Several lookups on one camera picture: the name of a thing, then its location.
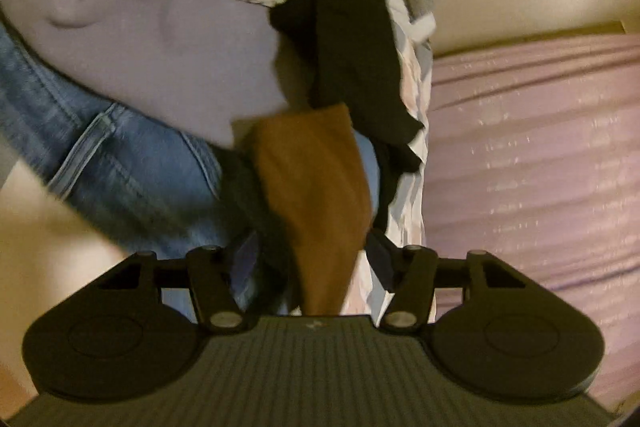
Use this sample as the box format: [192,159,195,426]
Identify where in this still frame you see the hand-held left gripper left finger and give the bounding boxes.
[95,247,251,333]

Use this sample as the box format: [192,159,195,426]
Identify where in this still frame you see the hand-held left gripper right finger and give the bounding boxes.
[367,229,533,333]

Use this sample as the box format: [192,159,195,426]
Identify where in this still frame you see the brown garment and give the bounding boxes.
[250,103,373,315]

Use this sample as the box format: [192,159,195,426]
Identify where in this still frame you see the checkered quilt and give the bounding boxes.
[345,0,441,313]

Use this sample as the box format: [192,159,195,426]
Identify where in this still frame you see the light blue garment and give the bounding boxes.
[355,132,381,218]

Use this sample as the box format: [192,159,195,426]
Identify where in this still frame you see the blue jeans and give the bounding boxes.
[0,24,266,308]

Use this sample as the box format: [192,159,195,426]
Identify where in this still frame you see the pink curtain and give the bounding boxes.
[425,32,640,408]

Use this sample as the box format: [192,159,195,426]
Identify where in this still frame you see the black garment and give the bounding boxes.
[270,0,426,228]

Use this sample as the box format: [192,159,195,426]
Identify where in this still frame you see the pale grey garment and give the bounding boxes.
[0,0,296,148]

